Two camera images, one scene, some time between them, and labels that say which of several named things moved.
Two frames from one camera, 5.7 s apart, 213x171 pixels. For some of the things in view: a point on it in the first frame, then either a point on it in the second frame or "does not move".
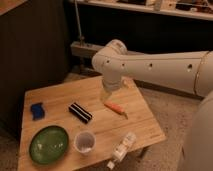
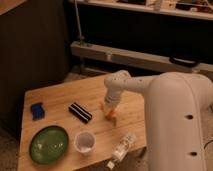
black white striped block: x=80 y=113 does not move
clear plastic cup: x=84 y=142 does not move
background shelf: x=201 y=9 does not move
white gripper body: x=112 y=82 → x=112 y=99
